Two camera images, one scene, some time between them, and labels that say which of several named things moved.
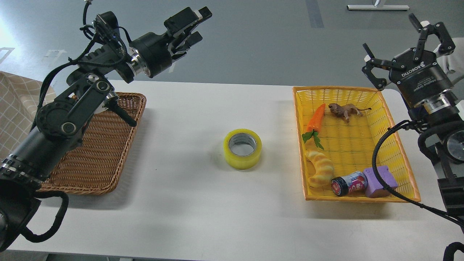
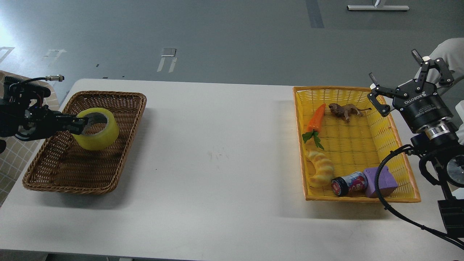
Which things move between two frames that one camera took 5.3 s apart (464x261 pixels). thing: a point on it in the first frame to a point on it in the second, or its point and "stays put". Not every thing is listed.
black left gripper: (150, 54) to (39, 122)
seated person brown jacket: (452, 63) stays put
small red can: (355, 183) stays put
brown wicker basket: (94, 166) to (131, 160)
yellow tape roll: (242, 148) to (103, 140)
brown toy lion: (346, 110) stays put
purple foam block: (374, 188) stays put
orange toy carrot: (314, 125) stays put
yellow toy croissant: (324, 169) stays put
